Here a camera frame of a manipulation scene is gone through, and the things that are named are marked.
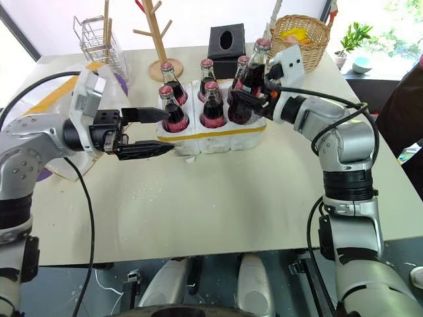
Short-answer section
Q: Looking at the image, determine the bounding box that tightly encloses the wooden mug tree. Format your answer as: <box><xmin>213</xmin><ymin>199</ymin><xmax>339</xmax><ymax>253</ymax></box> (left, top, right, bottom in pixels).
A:
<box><xmin>133</xmin><ymin>0</ymin><xmax>184</xmax><ymax>83</ymax></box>

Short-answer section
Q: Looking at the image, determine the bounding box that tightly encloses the silver robot leg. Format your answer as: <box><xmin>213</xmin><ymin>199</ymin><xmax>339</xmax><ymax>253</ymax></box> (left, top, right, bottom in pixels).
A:
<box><xmin>137</xmin><ymin>257</ymin><xmax>190</xmax><ymax>310</ymax></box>
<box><xmin>237</xmin><ymin>253</ymin><xmax>276</xmax><ymax>317</ymax></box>

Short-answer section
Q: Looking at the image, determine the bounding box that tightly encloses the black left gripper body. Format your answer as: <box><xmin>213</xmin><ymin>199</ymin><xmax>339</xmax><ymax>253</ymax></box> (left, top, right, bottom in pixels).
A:
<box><xmin>88</xmin><ymin>110</ymin><xmax>130</xmax><ymax>155</ymax></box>

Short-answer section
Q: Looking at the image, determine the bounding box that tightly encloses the white foam crate yellow tape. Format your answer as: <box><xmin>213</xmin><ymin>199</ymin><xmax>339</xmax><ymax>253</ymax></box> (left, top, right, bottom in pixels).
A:
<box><xmin>155</xmin><ymin>78</ymin><xmax>268</xmax><ymax>157</ymax></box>

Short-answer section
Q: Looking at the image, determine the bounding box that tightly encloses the black table frame bar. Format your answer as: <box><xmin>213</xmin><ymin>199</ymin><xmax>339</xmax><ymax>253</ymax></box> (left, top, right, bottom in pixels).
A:
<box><xmin>288</xmin><ymin>250</ymin><xmax>336</xmax><ymax>317</ymax></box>

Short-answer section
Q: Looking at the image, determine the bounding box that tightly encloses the black tissue box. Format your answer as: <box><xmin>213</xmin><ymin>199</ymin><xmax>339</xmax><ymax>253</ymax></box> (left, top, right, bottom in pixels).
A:
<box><xmin>208</xmin><ymin>22</ymin><xmax>247</xmax><ymax>80</ymax></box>

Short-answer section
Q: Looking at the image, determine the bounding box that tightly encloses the dark rounded robot body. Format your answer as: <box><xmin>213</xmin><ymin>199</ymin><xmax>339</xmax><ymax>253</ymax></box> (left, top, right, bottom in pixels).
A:
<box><xmin>135</xmin><ymin>304</ymin><xmax>256</xmax><ymax>317</ymax></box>

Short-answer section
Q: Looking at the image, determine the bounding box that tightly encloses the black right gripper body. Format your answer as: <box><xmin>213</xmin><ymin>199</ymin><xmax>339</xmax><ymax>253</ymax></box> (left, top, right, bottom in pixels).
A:
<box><xmin>255</xmin><ymin>62</ymin><xmax>285</xmax><ymax>120</ymax></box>

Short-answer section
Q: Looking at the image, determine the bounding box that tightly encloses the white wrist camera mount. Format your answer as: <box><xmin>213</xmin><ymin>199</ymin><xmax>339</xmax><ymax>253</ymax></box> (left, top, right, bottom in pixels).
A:
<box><xmin>67</xmin><ymin>64</ymin><xmax>108</xmax><ymax>163</ymax></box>
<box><xmin>268</xmin><ymin>44</ymin><xmax>305</xmax><ymax>125</ymax></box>

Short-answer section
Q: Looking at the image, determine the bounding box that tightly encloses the white round floor object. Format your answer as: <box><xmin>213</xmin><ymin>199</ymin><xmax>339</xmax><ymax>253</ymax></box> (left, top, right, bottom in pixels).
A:
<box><xmin>409</xmin><ymin>265</ymin><xmax>423</xmax><ymax>290</ymax></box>

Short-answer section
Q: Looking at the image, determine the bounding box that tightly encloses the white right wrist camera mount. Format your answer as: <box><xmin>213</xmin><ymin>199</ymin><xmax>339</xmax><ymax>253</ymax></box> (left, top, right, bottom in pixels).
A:
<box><xmin>268</xmin><ymin>44</ymin><xmax>305</xmax><ymax>125</ymax></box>

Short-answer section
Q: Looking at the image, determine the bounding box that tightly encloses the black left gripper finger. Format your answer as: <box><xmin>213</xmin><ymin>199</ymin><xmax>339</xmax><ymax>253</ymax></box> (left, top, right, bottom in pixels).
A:
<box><xmin>120</xmin><ymin>106</ymin><xmax>171</xmax><ymax>124</ymax></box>
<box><xmin>114</xmin><ymin>140</ymin><xmax>176</xmax><ymax>162</ymax></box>

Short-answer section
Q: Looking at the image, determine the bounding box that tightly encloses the black table frame bracket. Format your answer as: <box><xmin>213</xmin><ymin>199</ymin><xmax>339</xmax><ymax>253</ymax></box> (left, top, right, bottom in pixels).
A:
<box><xmin>121</xmin><ymin>269</ymin><xmax>142</xmax><ymax>306</ymax></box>

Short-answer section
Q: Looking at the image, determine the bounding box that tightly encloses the wooden pole stand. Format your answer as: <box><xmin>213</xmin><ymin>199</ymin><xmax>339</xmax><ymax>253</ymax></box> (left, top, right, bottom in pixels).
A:
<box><xmin>102</xmin><ymin>0</ymin><xmax>114</xmax><ymax>57</ymax></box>

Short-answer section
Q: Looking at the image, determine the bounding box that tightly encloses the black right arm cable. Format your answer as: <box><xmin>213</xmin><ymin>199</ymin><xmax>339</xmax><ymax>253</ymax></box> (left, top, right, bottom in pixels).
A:
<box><xmin>268</xmin><ymin>84</ymin><xmax>380</xmax><ymax>317</ymax></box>

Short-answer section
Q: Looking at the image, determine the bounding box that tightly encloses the glass cola bottle red cap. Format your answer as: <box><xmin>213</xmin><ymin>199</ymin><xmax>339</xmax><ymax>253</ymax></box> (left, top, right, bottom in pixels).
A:
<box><xmin>197</xmin><ymin>58</ymin><xmax>218</xmax><ymax>102</ymax></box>
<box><xmin>200</xmin><ymin>81</ymin><xmax>227</xmax><ymax>129</ymax></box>
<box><xmin>158</xmin><ymin>85</ymin><xmax>190</xmax><ymax>133</ymax></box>
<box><xmin>160</xmin><ymin>61</ymin><xmax>188</xmax><ymax>106</ymax></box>
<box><xmin>227</xmin><ymin>55</ymin><xmax>252</xmax><ymax>102</ymax></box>
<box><xmin>227</xmin><ymin>38</ymin><xmax>272</xmax><ymax>125</ymax></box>

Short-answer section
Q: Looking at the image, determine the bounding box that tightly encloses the person in dark clothing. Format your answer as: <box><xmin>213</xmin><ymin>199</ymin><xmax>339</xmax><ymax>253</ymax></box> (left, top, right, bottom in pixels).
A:
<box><xmin>375</xmin><ymin>54</ymin><xmax>423</xmax><ymax>170</ymax></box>

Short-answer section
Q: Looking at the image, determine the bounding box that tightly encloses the woven wicker basket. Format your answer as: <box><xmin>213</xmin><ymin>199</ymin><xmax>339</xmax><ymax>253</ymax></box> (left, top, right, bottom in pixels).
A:
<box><xmin>264</xmin><ymin>0</ymin><xmax>340</xmax><ymax>75</ymax></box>

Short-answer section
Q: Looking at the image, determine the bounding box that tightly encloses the thin white floor cable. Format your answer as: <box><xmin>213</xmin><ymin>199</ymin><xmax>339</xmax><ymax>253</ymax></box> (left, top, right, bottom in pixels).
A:
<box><xmin>93</xmin><ymin>266</ymin><xmax>124</xmax><ymax>315</ymax></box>

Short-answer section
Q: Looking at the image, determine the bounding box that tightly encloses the metal wire basket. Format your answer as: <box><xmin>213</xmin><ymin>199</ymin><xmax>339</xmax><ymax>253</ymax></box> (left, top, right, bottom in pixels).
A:
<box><xmin>73</xmin><ymin>15</ymin><xmax>128</xmax><ymax>81</ymax></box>

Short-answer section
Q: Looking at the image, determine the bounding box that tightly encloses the small green potted plant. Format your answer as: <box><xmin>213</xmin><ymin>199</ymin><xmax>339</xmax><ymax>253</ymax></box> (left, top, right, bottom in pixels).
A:
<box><xmin>333</xmin><ymin>22</ymin><xmax>373</xmax><ymax>69</ymax></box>

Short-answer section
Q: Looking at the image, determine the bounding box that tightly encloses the yellow toy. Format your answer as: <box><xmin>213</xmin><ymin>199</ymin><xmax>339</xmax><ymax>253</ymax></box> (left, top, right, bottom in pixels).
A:
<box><xmin>279</xmin><ymin>28</ymin><xmax>309</xmax><ymax>42</ymax></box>

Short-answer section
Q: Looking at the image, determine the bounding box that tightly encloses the light blue bowl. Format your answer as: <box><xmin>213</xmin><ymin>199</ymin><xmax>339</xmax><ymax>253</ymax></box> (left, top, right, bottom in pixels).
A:
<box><xmin>351</xmin><ymin>56</ymin><xmax>371</xmax><ymax>75</ymax></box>

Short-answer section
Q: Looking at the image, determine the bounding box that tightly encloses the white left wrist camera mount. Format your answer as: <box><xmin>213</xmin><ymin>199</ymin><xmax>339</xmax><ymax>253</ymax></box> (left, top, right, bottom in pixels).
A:
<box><xmin>67</xmin><ymin>64</ymin><xmax>108</xmax><ymax>163</ymax></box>

